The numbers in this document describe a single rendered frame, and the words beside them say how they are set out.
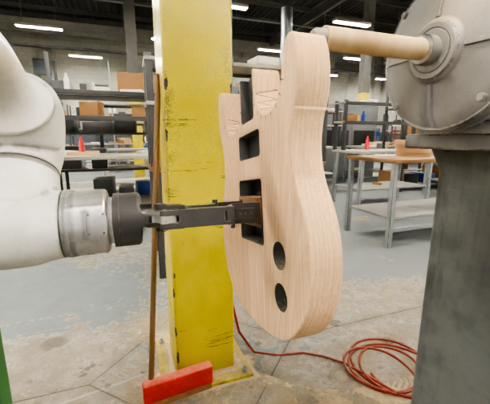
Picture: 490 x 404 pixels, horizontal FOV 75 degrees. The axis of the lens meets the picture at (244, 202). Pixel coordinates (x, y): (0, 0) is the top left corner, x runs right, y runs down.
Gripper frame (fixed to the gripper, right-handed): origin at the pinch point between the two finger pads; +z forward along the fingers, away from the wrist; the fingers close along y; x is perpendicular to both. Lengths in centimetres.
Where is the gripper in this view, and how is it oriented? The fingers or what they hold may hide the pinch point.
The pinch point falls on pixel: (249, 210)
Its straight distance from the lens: 51.3
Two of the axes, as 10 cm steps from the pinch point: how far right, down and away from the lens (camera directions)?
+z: 9.4, -0.6, 3.3
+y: 3.4, 0.2, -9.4
